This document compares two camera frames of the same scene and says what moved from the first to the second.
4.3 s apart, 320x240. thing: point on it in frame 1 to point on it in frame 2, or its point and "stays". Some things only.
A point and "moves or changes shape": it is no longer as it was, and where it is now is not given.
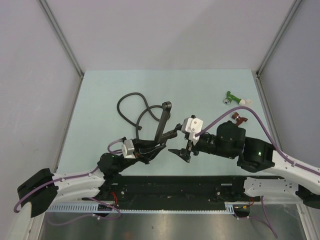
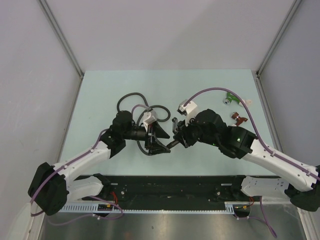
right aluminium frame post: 290,14 stays
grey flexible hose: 148,108 stays
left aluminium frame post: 61,35 stays
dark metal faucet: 166,106 moves or changes shape
